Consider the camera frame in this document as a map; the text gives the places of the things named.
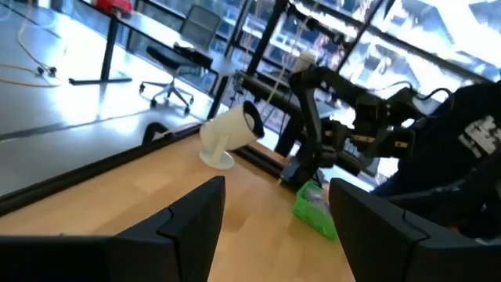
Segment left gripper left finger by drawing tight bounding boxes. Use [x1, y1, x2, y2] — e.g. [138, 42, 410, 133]
[0, 175, 227, 282]

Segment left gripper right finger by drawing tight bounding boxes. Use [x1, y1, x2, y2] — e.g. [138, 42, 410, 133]
[328, 178, 501, 282]

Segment grey office chair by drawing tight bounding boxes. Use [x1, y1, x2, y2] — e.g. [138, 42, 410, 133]
[139, 3, 223, 115]

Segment person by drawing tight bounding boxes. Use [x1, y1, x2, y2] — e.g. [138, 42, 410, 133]
[371, 80, 501, 240]

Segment green plastic basket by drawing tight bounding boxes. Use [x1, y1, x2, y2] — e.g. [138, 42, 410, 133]
[291, 179, 340, 241]

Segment grey desk black legs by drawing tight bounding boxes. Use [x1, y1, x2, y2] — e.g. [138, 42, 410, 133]
[68, 0, 243, 121]

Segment red bag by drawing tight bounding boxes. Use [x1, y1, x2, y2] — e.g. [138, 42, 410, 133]
[96, 0, 134, 15]

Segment black table frame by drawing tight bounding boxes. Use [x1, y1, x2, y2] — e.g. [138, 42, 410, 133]
[0, 121, 298, 219]

